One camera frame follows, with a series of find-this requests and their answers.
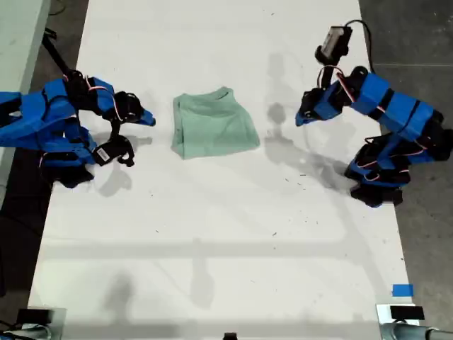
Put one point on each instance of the grey metal fixture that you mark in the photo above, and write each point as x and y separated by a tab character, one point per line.
407	333
32	333

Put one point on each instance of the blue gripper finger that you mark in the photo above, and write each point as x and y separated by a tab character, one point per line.
147	115
302	120
301	111
147	122

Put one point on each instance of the pale green T-shirt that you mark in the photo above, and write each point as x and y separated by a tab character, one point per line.
212	127

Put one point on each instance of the black camera box, grey face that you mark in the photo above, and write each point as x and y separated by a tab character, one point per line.
332	44

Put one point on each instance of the black camera stalk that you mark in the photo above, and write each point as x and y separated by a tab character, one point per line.
327	76
114	131

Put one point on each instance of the white mounting plate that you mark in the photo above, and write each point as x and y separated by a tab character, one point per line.
383	313

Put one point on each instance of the pale grey side table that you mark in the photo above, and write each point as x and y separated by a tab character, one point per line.
17	42

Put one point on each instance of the black camera box, barcode label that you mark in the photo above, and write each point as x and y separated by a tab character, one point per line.
109	150

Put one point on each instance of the black stand leg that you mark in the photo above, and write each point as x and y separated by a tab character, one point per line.
56	55

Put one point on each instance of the small black box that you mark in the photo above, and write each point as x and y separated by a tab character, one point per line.
35	316
407	313

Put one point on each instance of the blue tape strip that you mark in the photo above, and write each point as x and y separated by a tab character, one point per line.
402	290

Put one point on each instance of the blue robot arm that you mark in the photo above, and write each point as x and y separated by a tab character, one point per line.
400	110
35	120

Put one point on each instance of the small black block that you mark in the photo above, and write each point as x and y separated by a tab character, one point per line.
230	336

